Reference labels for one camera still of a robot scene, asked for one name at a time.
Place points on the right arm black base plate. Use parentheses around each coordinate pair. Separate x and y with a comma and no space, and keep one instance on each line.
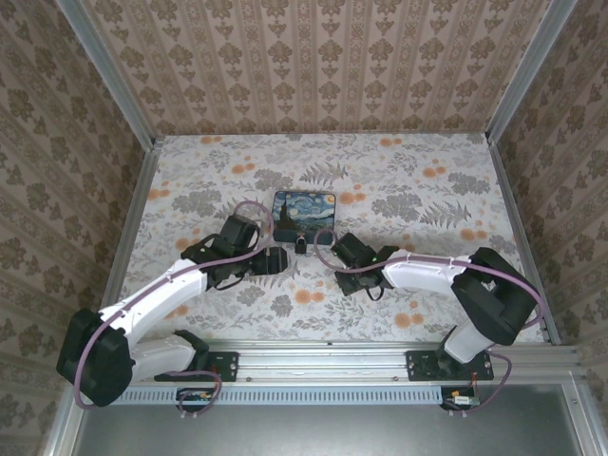
(420,368)

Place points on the small circuit board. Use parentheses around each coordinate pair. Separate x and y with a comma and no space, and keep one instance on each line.
(195,398)
(461,399)

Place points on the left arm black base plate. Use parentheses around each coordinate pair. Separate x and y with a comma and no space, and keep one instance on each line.
(223,366)

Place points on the aluminium frame post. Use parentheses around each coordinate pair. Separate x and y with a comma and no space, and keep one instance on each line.
(527,71)
(109,76)

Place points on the long aluminium mounting rail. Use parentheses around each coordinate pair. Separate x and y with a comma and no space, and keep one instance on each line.
(323,361)

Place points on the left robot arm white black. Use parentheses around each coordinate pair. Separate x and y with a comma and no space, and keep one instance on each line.
(157,294)

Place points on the floral table cover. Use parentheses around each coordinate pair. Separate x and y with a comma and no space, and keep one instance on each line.
(404,166)

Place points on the aluminium frame bar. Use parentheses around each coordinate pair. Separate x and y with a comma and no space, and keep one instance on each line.
(62,423)
(584,418)

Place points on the gray metal panel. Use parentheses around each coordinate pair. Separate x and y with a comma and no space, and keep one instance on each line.
(332,432)

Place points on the aluminium table side rail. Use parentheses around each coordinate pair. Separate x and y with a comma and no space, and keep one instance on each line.
(142,190)
(518,223)

